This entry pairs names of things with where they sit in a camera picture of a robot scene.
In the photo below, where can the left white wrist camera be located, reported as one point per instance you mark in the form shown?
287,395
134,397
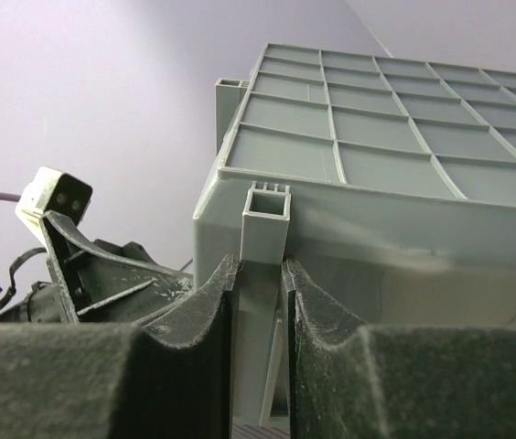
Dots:
52,190

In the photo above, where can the grey plastic crate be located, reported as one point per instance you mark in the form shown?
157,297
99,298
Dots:
391,181

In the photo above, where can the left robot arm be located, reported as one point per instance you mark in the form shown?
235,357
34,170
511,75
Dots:
91,281

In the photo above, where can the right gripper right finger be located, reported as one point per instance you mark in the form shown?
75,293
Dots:
351,379

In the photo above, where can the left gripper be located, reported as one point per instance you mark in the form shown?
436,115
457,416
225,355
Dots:
96,281

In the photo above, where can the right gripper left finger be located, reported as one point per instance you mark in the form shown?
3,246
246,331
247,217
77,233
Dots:
167,378

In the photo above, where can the grey ribbed square bin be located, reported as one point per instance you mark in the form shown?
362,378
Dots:
245,431

